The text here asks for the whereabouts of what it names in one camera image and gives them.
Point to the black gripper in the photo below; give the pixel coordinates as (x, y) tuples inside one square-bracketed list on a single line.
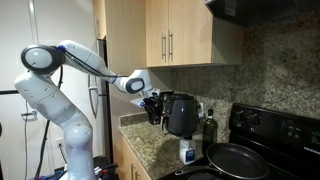
[(153, 106)]

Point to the black air fryer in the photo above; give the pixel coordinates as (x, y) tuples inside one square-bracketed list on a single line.
[(181, 113)]

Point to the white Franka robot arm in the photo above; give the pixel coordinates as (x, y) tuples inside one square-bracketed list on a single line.
[(50, 96)]

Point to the white backsplash outlet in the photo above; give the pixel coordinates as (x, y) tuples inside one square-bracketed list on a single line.
[(201, 110)]

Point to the small white blue-label bottle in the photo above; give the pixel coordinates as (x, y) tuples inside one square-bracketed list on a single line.
[(187, 151)]

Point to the stainless steel refrigerator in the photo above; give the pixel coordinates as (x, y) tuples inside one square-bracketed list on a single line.
[(103, 133)]

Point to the wooden lower cabinet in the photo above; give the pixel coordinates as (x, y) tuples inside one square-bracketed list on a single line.
[(128, 160)]

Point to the wooden cabinet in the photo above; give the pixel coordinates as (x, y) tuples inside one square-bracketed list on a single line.
[(128, 160), (190, 20)]

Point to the dark green oil bottle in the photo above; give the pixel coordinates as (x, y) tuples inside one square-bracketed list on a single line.
[(210, 133)]

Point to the tall wooden cabinet panel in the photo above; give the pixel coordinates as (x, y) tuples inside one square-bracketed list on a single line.
[(126, 33)]

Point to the black stove knob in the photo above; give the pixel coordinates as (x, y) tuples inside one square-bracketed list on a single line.
[(240, 116), (254, 120)]

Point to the wooden upper cabinet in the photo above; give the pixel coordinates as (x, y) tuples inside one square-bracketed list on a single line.
[(190, 20)]

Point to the black frying pan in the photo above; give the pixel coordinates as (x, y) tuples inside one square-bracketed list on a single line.
[(236, 161)]

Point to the metal boom clamp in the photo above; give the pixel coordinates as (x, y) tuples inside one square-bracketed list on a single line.
[(29, 114)]

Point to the black electric stove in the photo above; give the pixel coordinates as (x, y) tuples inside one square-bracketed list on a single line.
[(276, 133)]

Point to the black range hood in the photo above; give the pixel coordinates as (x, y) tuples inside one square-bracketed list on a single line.
[(260, 11)]

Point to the white wall outlet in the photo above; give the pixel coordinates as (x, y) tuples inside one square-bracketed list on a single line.
[(60, 143)]

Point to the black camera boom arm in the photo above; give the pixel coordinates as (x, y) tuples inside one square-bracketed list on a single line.
[(8, 92)]

